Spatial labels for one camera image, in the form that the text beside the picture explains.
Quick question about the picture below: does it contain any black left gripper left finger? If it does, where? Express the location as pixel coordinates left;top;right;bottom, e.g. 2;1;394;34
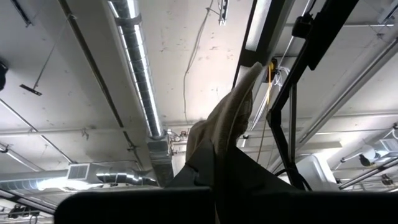
164;138;216;189

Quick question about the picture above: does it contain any black overhead camera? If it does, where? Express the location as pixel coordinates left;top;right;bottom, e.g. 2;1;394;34
291;13;313;39

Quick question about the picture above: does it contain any yellow cable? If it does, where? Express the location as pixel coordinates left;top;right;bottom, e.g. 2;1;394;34
256;61;275;163

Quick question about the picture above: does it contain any silver round ventilation duct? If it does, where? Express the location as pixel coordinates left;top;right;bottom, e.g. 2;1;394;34
108;0;166;138

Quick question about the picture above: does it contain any white plastic housing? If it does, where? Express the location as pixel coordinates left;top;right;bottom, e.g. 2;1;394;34
295;154;340;192

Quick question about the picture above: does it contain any silver duct with vent grille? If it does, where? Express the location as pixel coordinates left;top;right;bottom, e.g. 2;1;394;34
0;162;158;191

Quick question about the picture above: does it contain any black ceiling hanger bracket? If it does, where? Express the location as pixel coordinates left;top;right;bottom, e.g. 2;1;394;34
19;14;76;97

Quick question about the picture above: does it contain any long ceiling rail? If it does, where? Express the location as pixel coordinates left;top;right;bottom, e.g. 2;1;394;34
297;37;398;147

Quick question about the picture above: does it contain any white cable bundle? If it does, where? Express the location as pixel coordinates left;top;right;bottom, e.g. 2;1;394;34
248;66;290;131

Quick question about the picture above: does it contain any black aluminium rig frame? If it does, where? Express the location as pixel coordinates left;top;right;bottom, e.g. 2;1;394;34
232;0;361;191

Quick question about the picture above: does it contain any grey ceiling pipe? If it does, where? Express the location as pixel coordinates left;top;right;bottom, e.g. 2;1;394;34
0;98;76;164

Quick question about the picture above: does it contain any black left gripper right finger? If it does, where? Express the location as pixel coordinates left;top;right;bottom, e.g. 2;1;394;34
214;144;300;194

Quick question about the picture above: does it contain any long led light panel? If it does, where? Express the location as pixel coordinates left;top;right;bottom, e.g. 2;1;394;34
244;0;282;52

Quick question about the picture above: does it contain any thin hanging ceiling wire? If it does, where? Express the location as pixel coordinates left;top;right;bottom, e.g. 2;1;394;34
182;0;216;123

